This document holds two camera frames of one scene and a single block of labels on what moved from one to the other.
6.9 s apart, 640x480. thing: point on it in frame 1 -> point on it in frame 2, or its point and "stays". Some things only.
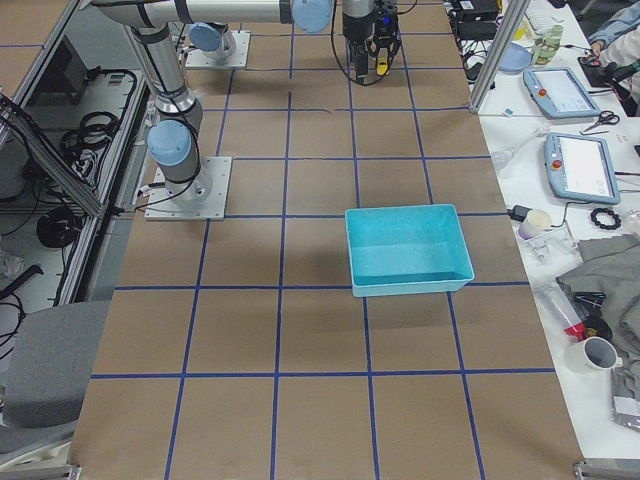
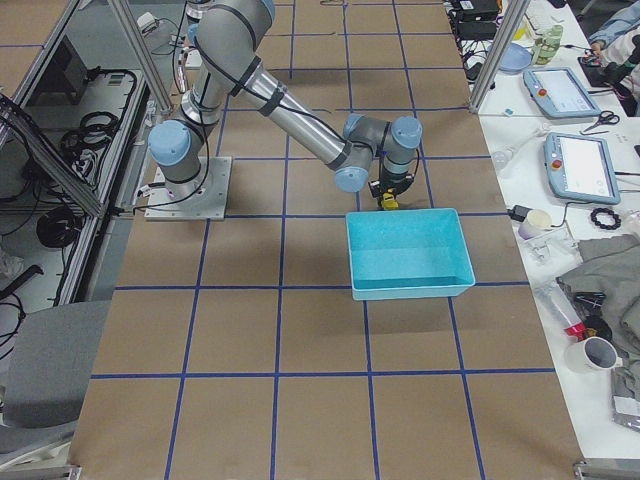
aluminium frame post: [514, 13] stays
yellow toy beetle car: [382, 65] -> [389, 202]
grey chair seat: [52, 356] stays
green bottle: [547, 45] stays
